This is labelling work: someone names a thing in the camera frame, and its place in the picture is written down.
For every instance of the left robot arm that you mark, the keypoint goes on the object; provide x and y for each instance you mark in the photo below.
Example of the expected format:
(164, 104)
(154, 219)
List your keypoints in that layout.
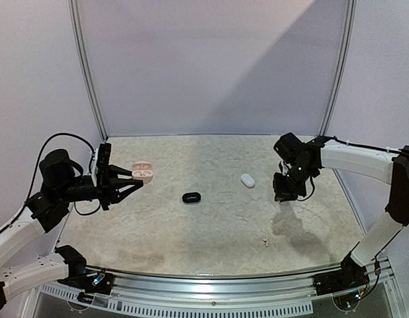
(63, 184)

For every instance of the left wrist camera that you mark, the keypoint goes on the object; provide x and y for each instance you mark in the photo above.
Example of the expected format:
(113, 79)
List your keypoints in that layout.
(100, 162)

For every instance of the black oval charging case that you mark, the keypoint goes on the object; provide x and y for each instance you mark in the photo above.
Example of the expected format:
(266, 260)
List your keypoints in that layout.
(191, 197)

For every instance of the aluminium front rail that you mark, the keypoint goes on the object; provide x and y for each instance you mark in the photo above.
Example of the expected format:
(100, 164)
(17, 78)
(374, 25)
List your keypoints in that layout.
(293, 294)

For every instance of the right aluminium wall post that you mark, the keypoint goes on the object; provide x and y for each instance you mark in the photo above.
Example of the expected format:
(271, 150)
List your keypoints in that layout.
(340, 66)

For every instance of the aluminium wall post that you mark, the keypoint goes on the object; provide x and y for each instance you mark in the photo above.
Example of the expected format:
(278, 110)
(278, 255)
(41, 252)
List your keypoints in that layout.
(80, 45)
(340, 66)

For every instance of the left aluminium wall post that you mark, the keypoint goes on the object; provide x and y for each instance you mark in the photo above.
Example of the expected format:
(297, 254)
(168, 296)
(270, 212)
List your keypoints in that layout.
(80, 45)

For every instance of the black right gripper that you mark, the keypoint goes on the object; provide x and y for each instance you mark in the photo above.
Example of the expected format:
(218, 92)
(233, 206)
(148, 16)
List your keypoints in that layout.
(283, 187)

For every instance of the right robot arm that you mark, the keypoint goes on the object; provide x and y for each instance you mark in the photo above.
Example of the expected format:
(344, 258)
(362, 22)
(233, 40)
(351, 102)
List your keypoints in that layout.
(301, 162)

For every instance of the white oval charging case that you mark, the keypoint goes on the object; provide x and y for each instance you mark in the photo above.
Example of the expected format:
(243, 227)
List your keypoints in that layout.
(247, 180)

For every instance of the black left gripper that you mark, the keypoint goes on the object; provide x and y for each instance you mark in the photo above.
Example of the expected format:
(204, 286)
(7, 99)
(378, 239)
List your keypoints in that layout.
(110, 189)

